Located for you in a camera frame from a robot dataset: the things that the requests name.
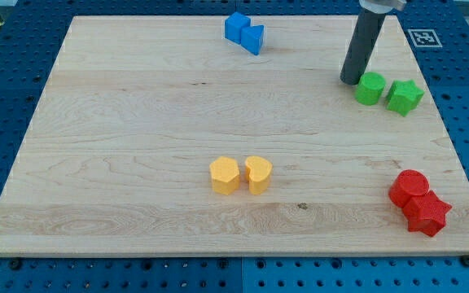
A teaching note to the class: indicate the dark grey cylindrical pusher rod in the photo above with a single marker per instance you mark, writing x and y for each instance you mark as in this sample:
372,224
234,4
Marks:
365,35

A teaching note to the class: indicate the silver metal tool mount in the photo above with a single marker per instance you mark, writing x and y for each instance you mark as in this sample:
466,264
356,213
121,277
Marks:
382,6

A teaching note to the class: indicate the yellow hexagon block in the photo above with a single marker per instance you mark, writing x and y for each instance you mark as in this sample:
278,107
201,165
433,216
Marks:
225,175

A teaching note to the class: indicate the white fiducial marker tag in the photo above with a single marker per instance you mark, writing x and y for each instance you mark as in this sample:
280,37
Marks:
424,38

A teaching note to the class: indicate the green cylinder block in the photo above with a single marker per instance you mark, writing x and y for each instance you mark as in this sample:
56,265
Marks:
370,88

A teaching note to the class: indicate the green star block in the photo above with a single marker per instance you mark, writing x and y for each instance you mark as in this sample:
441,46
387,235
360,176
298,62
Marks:
403,97

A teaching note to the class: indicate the blue triangle block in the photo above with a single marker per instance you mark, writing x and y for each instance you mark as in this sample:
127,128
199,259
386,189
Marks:
252,38

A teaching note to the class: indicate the blue cube block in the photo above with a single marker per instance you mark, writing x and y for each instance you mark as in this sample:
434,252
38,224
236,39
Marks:
233,26

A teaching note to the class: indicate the red cylinder block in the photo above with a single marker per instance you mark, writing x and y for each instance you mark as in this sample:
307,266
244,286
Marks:
408,183

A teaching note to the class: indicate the yellow heart block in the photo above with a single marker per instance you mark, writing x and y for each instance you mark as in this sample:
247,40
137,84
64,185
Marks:
258,171

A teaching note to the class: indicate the red star block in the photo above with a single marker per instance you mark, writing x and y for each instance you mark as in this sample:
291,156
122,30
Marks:
426,214

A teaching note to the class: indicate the light wooden board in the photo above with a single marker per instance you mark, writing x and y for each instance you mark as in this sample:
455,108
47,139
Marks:
115,160

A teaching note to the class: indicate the black bolt front right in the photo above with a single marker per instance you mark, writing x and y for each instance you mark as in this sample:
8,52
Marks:
464,260

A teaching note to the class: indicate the black bolt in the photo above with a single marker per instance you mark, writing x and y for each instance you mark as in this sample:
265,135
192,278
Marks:
464,260
15,264

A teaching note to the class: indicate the black bolt front left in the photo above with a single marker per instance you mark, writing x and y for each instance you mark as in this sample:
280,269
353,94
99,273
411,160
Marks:
15,264

